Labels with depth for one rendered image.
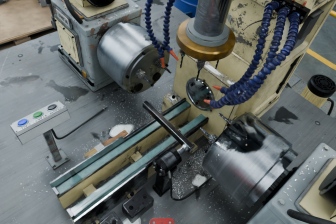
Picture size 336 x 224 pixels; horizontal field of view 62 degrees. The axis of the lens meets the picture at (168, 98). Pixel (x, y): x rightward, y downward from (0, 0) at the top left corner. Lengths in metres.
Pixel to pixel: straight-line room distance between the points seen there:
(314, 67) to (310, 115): 1.76
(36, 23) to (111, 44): 1.98
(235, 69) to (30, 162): 0.87
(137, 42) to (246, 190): 0.64
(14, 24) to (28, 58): 1.48
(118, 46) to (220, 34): 0.43
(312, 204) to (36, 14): 2.88
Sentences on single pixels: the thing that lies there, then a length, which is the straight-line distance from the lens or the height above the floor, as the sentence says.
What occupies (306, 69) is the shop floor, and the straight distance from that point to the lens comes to 3.21.
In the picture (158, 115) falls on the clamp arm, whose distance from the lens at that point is 1.01.
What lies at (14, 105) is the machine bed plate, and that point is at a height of 0.80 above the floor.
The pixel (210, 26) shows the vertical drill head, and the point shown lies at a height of 1.39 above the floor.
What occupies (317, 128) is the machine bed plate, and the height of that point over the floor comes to 0.80.
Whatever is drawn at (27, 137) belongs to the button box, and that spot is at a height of 1.05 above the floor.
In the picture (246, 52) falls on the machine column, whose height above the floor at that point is 1.21.
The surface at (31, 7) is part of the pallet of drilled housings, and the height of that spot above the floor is 0.15.
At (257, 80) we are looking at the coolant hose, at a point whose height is 1.38.
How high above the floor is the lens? 1.83
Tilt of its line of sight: 49 degrees down
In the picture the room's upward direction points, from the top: 9 degrees clockwise
